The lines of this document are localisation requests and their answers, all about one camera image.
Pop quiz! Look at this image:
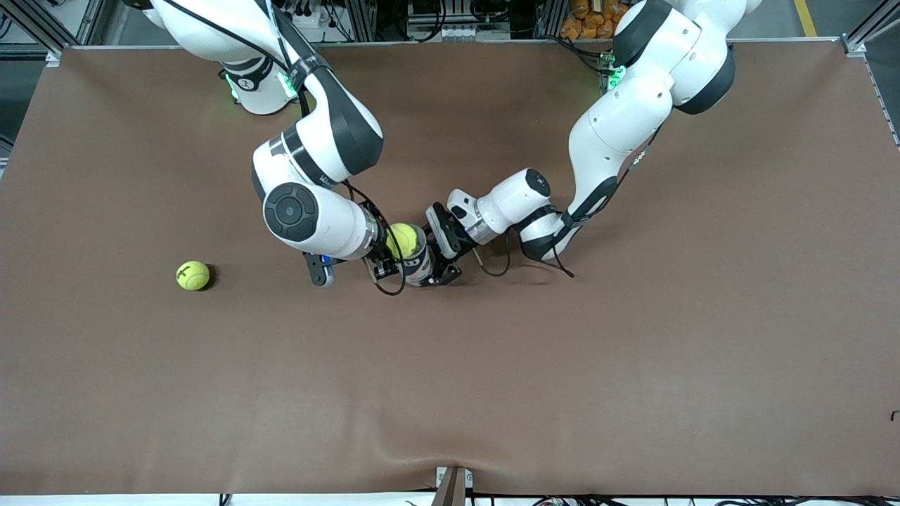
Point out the pile of orange round items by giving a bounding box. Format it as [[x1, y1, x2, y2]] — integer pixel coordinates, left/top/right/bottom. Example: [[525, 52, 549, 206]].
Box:
[[560, 0, 623, 40]]

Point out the white and blue ball can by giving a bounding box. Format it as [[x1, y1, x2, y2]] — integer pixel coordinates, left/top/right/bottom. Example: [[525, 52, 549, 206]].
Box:
[[394, 223, 434, 287]]

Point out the yellow-green tennis ball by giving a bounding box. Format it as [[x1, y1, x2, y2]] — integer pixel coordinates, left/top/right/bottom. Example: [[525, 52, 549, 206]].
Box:
[[176, 260, 211, 291], [385, 223, 420, 262]]

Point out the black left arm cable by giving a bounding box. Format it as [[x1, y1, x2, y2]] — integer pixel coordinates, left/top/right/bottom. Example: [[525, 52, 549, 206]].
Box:
[[475, 105, 665, 278]]

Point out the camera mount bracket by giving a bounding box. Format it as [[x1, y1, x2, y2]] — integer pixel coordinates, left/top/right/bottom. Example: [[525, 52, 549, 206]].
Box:
[[435, 465, 474, 506]]

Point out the aluminium frame profile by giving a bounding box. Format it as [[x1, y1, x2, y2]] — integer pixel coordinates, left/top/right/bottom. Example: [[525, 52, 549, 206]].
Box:
[[343, 0, 378, 41], [840, 0, 900, 148], [0, 0, 106, 67], [536, 0, 567, 39]]

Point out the brown table mat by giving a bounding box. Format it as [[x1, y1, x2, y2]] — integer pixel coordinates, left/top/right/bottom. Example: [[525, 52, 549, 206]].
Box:
[[0, 39, 900, 496]]

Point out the white terminal block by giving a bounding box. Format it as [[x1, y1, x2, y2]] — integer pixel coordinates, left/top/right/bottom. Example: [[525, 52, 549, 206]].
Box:
[[437, 26, 512, 41]]

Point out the white power strip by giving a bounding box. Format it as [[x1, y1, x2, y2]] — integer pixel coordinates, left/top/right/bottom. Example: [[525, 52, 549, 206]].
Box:
[[281, 6, 326, 34]]

